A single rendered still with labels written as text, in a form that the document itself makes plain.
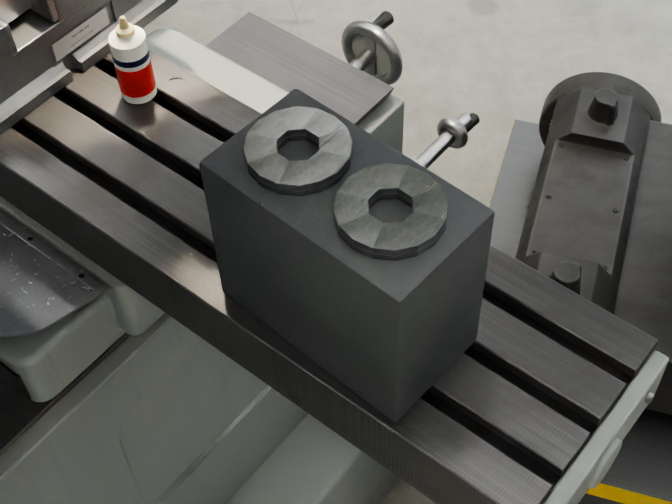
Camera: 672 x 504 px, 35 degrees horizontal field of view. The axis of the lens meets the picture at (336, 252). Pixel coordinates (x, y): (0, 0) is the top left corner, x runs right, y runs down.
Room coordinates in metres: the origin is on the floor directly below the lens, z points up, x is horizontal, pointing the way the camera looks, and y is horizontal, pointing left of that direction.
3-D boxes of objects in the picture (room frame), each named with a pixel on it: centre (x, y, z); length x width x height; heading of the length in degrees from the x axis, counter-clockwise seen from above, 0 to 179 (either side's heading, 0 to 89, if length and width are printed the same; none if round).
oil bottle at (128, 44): (0.89, 0.22, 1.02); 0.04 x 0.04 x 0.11
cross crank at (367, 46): (1.25, -0.05, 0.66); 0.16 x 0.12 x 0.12; 140
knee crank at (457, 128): (1.19, -0.17, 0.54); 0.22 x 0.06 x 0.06; 140
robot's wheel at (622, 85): (1.27, -0.46, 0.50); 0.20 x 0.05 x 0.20; 71
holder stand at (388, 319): (0.57, -0.01, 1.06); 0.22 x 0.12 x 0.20; 46
